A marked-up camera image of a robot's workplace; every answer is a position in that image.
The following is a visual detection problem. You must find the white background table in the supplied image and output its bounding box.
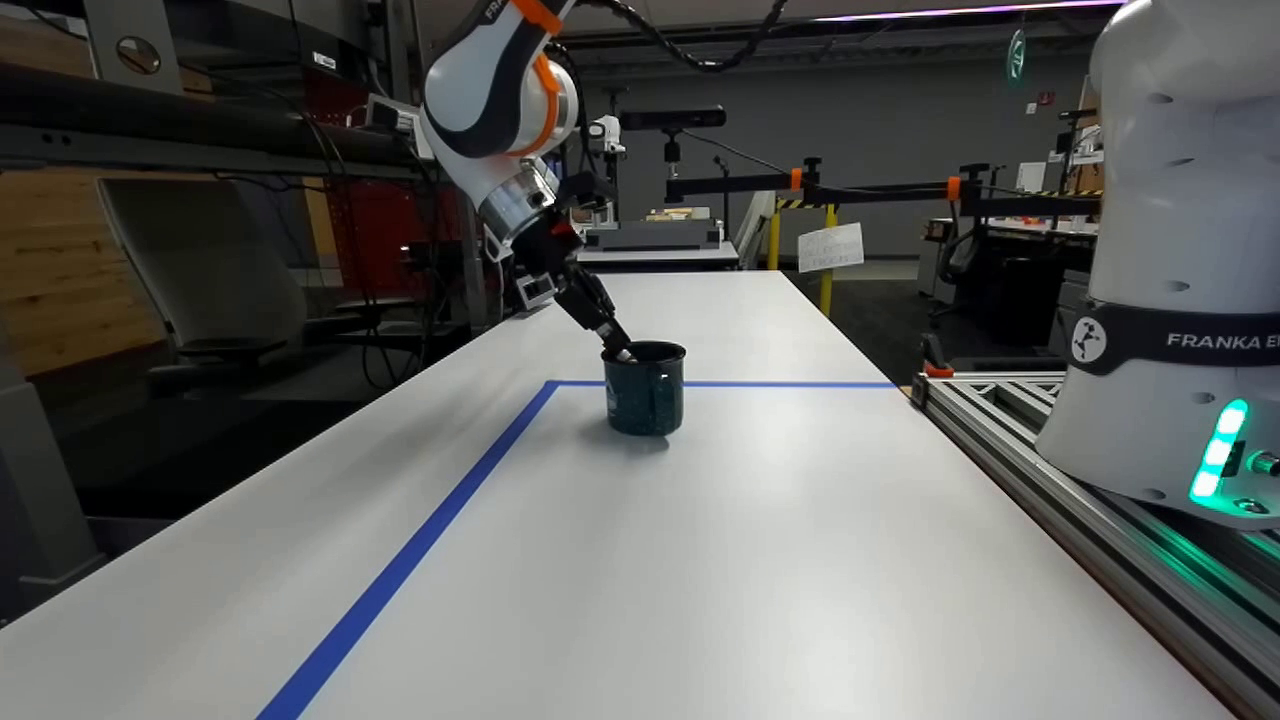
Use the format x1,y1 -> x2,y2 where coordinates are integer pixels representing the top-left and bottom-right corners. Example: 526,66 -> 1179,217
571,234 -> 743,281

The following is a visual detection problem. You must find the black bar with orange clamps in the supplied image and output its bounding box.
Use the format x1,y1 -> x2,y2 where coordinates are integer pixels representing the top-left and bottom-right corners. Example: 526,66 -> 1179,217
661,154 -> 1104,220

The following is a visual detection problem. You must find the yellow post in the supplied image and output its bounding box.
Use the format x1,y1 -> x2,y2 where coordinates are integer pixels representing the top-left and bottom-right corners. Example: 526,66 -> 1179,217
765,201 -> 792,271
818,201 -> 844,319

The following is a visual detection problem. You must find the black equipment cart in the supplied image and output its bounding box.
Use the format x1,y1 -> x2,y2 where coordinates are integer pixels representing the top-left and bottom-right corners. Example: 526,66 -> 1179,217
927,211 -> 1104,366

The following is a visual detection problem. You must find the grey box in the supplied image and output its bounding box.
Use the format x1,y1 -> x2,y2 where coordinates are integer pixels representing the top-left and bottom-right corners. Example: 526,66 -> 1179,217
591,211 -> 726,255

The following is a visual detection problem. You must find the black horizontal pipe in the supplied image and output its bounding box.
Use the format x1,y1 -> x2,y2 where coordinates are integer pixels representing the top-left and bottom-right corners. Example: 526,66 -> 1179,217
0,61 -> 446,177

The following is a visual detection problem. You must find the blue tape line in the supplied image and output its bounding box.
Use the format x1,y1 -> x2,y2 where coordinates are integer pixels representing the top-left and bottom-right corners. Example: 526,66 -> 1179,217
251,376 -> 900,720

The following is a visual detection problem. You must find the white power box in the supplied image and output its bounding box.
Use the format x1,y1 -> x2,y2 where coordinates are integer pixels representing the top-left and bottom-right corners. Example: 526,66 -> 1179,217
360,93 -> 439,162

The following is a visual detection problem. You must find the white paper sign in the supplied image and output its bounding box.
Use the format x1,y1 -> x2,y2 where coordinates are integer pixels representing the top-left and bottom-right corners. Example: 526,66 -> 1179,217
792,220 -> 867,281

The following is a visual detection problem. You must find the grey monitor back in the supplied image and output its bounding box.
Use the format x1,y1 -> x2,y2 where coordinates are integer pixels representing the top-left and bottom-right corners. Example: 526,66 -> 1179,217
98,171 -> 311,361

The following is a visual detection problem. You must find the black camera bar on stand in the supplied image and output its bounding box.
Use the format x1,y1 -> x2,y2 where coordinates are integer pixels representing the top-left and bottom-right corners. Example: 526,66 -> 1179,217
617,104 -> 732,209

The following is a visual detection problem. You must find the red tool cabinet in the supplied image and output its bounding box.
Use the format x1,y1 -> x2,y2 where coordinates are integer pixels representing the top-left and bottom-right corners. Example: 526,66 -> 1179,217
328,37 -> 500,307

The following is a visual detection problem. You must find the aluminium mounting rail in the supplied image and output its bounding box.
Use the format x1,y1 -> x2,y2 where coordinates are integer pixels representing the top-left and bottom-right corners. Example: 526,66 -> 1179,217
909,366 -> 1280,720

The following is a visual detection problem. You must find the white Franka robot base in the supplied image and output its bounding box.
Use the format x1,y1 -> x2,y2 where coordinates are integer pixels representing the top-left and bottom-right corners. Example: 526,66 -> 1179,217
1037,0 -> 1280,531

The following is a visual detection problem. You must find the orange rail clamp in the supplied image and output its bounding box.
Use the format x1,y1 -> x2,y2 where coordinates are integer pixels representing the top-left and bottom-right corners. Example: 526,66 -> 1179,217
915,333 -> 960,384

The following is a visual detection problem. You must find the dark green mug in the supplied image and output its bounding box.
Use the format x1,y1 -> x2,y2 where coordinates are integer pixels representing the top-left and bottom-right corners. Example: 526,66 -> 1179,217
599,337 -> 693,441

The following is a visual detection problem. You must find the wooden wall panel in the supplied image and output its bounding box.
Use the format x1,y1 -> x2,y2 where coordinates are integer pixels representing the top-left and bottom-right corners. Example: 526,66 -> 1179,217
0,162 -> 172,378

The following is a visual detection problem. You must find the black overhead cable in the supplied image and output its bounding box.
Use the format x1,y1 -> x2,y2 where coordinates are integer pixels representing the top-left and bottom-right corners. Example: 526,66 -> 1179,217
586,0 -> 792,76

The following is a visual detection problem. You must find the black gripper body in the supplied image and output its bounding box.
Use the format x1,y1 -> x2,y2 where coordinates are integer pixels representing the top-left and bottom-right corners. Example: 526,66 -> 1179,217
500,209 -> 610,325

